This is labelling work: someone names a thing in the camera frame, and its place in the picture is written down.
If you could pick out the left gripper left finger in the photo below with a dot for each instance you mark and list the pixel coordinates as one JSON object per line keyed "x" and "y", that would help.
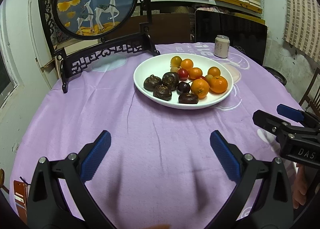
{"x": 47, "y": 206}

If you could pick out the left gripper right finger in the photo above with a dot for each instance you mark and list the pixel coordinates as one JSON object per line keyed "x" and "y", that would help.
{"x": 272, "y": 207}

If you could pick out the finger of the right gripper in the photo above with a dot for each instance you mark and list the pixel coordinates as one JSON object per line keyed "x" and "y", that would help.
{"x": 268, "y": 122}
{"x": 290, "y": 113}

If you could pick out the large mandarin orange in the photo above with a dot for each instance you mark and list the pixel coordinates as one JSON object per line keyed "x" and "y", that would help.
{"x": 218, "y": 84}

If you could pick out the tan longan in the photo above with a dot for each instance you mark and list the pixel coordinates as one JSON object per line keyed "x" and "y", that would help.
{"x": 174, "y": 69}
{"x": 208, "y": 77}

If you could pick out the small mandarin orange back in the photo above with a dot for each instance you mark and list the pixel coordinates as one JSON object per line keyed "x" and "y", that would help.
{"x": 200, "y": 88}

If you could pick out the medium mandarin orange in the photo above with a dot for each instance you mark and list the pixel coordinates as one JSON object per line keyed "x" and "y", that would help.
{"x": 195, "y": 73}

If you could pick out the dark cherry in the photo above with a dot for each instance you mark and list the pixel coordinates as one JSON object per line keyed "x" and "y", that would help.
{"x": 183, "y": 88}

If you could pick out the orange tomato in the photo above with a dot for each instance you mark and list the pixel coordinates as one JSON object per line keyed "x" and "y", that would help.
{"x": 187, "y": 64}
{"x": 214, "y": 71}

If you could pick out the water chestnut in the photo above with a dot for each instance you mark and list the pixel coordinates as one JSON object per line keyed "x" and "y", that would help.
{"x": 151, "y": 82}
{"x": 162, "y": 92}
{"x": 170, "y": 80}
{"x": 186, "y": 98}

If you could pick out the yellow-green tomato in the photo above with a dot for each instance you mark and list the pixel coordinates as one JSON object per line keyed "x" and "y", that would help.
{"x": 176, "y": 61}

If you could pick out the orange tomato front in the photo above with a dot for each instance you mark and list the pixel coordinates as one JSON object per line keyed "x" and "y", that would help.
{"x": 214, "y": 71}

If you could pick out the person's right hand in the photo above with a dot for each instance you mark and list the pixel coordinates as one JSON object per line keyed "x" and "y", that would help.
{"x": 300, "y": 187}

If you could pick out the red tag card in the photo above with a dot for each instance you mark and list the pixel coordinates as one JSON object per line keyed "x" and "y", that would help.
{"x": 21, "y": 192}

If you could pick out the black round stool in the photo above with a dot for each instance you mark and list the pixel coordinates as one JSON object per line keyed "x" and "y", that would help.
{"x": 276, "y": 75}

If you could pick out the black chair back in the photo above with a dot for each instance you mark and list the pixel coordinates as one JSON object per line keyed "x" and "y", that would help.
{"x": 245, "y": 35}

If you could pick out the white beverage can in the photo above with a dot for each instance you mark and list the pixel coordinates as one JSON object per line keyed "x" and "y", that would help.
{"x": 221, "y": 47}

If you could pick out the checkered hanging cloth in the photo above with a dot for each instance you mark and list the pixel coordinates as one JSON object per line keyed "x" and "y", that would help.
{"x": 302, "y": 26}

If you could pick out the purple printed tablecloth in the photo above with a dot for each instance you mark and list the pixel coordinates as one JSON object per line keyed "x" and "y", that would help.
{"x": 160, "y": 168}

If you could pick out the white oval plate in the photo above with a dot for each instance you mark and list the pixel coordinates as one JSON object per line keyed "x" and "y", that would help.
{"x": 183, "y": 81}

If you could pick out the deer painting screen black stand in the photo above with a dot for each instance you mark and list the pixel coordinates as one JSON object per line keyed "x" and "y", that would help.
{"x": 79, "y": 32}

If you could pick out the window with white frame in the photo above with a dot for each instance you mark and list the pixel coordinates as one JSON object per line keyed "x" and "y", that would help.
{"x": 8, "y": 68}

